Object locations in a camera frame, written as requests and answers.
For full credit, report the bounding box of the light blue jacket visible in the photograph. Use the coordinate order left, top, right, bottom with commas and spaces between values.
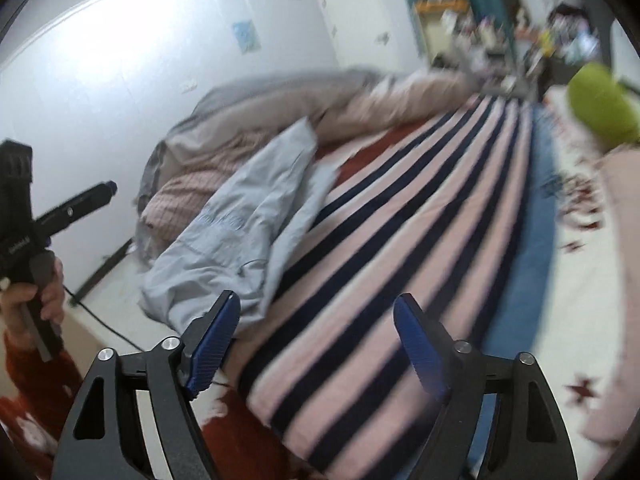
137, 117, 340, 332

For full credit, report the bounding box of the teal curtain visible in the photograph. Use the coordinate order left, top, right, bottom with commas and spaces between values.
440, 0, 522, 63

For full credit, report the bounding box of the white star print sheet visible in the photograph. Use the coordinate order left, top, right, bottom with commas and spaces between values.
530, 87, 640, 441

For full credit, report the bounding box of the person's left hand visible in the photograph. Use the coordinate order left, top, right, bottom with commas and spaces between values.
0, 257, 66, 347

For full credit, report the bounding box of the green plush pillow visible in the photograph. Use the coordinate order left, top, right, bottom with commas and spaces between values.
567, 62, 640, 150

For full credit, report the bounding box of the striped fleece blanket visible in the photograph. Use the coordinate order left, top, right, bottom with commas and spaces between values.
200, 92, 536, 480

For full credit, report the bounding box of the blue cloth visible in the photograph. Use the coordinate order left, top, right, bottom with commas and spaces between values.
470, 102, 558, 466

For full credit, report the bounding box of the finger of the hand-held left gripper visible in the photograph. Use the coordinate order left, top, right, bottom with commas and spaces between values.
32, 181, 119, 237

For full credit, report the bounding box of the white headboard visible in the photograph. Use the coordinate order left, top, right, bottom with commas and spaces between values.
611, 22, 640, 92

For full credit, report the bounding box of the person's left forearm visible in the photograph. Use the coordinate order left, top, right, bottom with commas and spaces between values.
0, 327, 85, 466

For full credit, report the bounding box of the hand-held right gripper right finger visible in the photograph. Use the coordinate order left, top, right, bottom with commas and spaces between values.
392, 294, 576, 480

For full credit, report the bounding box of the pink and grey duvet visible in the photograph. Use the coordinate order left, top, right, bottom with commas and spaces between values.
132, 66, 483, 261

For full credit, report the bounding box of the small blue wall poster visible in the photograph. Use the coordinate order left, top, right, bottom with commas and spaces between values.
232, 20, 262, 54

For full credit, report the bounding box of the black floor cable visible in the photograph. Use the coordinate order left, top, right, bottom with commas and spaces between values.
62, 284, 152, 355

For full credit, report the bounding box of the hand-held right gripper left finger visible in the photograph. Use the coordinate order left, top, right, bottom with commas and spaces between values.
52, 290, 241, 480

